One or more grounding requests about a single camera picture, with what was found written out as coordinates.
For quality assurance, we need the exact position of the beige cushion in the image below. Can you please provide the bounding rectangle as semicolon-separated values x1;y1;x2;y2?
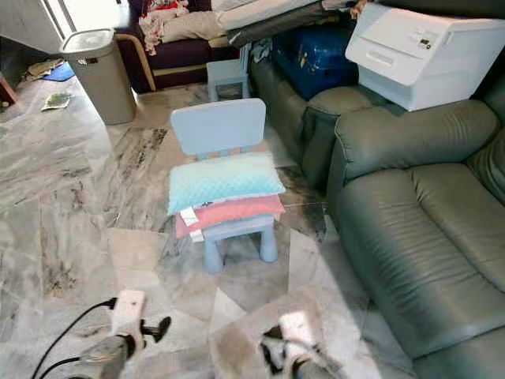
162;11;226;44

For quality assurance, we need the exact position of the teal dotted pillow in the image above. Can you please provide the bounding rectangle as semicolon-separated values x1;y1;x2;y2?
167;152;285;216

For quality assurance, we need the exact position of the white plastic storage bin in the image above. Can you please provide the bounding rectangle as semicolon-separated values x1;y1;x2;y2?
345;2;505;112

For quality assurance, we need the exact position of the pink pillow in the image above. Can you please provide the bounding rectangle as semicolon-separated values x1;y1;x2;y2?
175;195;286;239

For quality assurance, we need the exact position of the grey trash bin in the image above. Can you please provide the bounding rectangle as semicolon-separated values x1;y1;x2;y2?
60;28;137;126

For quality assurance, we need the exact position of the small light blue stool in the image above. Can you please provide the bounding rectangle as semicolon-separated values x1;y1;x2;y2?
207;47;252;102

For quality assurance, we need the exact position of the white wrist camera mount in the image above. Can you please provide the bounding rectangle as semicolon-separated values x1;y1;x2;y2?
110;290;147;344
280;310;318;348

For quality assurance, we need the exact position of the green leather sofa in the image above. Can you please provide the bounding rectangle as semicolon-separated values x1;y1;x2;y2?
325;99;505;379

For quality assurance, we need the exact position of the red and white plush toy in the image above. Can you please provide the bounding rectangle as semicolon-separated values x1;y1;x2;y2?
138;0;186;56

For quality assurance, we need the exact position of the blue floor mat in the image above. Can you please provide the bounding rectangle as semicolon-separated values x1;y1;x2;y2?
41;62;76;83

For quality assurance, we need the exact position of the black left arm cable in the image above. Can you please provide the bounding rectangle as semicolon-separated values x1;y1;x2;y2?
32;298;118;379

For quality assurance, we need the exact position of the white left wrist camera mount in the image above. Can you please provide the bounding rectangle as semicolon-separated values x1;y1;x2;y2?
110;290;147;344

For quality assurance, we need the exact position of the beige cloth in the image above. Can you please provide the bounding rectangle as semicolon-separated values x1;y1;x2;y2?
25;59;64;80

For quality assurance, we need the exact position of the green leather armchair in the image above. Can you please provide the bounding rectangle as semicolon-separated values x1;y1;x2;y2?
249;55;372;190

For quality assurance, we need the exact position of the green patterned paper sheet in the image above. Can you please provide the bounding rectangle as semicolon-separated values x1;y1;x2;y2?
41;92;72;111

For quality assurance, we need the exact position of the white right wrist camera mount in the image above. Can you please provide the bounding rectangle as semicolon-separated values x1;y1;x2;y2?
280;310;318;348

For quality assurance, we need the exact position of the light blue child chair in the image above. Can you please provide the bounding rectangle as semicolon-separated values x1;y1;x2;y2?
170;98;279;273

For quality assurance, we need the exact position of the blue suitcase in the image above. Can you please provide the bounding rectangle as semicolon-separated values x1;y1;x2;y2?
272;25;356;101

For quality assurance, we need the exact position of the folded grey white mattress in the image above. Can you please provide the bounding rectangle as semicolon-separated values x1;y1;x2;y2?
213;0;364;48

